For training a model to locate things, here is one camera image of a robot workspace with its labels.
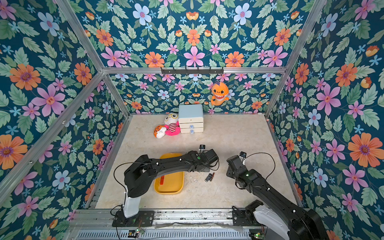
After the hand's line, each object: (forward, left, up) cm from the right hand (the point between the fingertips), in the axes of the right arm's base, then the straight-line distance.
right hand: (231, 168), depth 85 cm
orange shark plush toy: (+43, +7, +22) cm, 48 cm away
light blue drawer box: (+31, +26, +9) cm, 41 cm away
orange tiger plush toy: (+25, +48, +2) cm, 54 cm away
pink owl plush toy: (+31, +40, +2) cm, 51 cm away
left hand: (+2, +14, -3) cm, 14 cm away
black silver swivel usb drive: (-3, +13, -5) cm, 14 cm away
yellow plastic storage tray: (-6, +34, -7) cm, 35 cm away
